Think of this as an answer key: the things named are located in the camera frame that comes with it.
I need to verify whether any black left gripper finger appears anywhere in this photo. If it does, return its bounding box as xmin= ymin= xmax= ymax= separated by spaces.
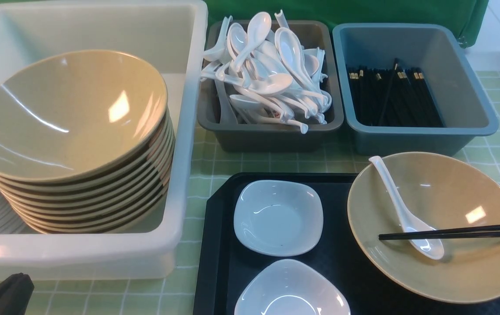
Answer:
xmin=0 ymin=273 xmax=35 ymax=315

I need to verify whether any white square dish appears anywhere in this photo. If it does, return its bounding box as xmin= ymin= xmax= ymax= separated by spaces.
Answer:
xmin=234 ymin=259 xmax=350 ymax=315
xmin=233 ymin=180 xmax=324 ymax=257

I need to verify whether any black chopstick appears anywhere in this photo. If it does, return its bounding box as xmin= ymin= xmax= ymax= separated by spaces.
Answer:
xmin=378 ymin=231 xmax=500 ymax=241
xmin=379 ymin=222 xmax=500 ymax=239

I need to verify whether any white soup spoon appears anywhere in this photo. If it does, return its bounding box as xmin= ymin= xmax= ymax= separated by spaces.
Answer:
xmin=368 ymin=156 xmax=444 ymax=260

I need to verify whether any stack of tan bowls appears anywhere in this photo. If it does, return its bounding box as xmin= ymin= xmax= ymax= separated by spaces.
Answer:
xmin=0 ymin=112 xmax=175 ymax=234

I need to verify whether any black serving tray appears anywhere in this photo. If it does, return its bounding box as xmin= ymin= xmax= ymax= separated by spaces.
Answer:
xmin=192 ymin=173 xmax=500 ymax=315

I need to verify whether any large white plastic tub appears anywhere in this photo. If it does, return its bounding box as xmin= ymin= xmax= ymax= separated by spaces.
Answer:
xmin=0 ymin=0 xmax=208 ymax=281

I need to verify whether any grey spoon bin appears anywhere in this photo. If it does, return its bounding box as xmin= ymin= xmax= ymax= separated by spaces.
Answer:
xmin=196 ymin=20 xmax=345 ymax=152

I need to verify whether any pile of white soup spoons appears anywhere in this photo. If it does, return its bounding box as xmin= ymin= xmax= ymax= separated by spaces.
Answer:
xmin=200 ymin=10 xmax=332 ymax=134

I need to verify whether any pile of black chopsticks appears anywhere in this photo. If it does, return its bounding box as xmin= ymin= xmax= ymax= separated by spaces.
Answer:
xmin=346 ymin=58 xmax=444 ymax=128

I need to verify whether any blue-grey chopstick bin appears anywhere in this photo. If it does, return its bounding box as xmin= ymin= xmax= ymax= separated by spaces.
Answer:
xmin=332 ymin=23 xmax=499 ymax=156

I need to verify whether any green checkered tablecloth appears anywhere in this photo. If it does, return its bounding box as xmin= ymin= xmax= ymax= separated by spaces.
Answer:
xmin=0 ymin=70 xmax=500 ymax=315

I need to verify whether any green fabric backdrop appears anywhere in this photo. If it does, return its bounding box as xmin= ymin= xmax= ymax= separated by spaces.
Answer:
xmin=206 ymin=0 xmax=488 ymax=48

